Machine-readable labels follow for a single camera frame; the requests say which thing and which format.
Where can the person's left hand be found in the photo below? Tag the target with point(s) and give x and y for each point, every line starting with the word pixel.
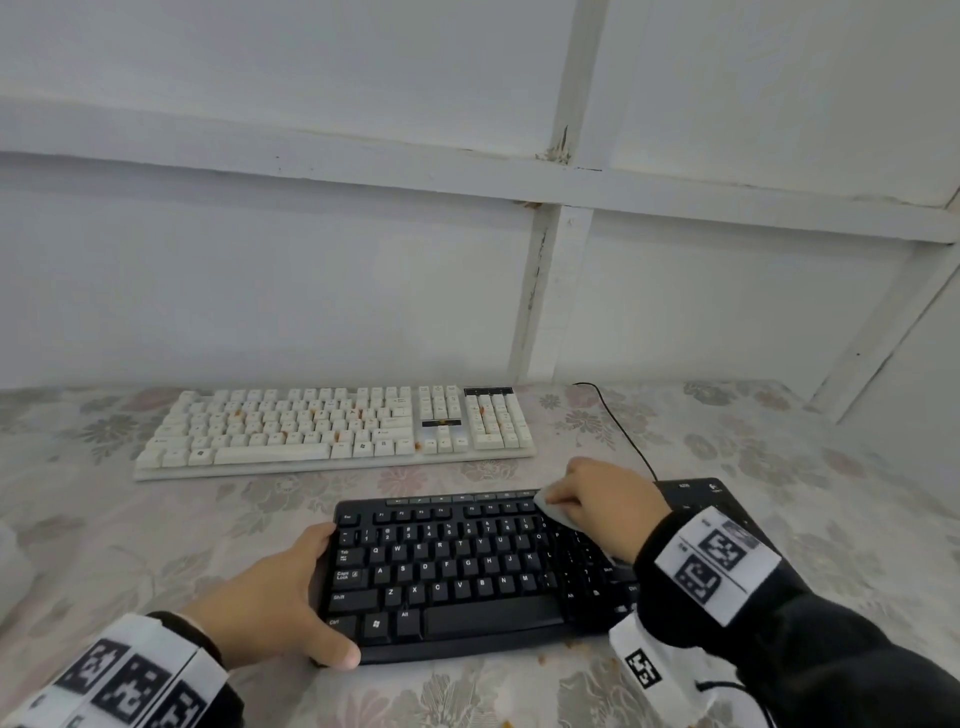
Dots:
pixel 262 607

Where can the person's right hand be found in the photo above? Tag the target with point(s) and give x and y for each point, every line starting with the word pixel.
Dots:
pixel 607 510

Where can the grey fluffy cloth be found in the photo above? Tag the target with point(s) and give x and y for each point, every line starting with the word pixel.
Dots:
pixel 559 514

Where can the black keyboard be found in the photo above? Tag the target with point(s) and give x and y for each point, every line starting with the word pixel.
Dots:
pixel 465 585

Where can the white keyboard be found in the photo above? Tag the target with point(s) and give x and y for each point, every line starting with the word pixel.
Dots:
pixel 300 435

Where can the clear plastic container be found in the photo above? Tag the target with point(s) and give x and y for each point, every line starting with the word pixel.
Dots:
pixel 15 570

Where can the person's right forearm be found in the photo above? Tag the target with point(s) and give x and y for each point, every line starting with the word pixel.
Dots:
pixel 825 660

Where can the person's left forearm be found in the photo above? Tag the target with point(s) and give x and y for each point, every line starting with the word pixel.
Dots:
pixel 202 645

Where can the white marker right wristband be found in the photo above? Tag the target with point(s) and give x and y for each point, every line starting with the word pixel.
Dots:
pixel 716 562

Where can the white marker wristband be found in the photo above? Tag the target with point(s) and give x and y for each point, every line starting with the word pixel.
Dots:
pixel 716 562
pixel 127 675

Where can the white marker left wristband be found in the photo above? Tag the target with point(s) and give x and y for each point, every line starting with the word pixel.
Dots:
pixel 127 675

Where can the floral tablecloth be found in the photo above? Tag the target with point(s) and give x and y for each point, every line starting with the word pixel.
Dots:
pixel 787 465

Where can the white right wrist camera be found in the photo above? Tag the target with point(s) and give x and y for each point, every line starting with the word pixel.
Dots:
pixel 652 667

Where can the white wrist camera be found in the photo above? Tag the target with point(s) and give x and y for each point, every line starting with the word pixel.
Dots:
pixel 652 667
pixel 7 720

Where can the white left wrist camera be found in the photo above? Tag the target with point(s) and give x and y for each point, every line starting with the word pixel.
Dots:
pixel 7 720

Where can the white wooden frame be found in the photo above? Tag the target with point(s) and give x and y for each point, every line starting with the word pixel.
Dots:
pixel 300 165

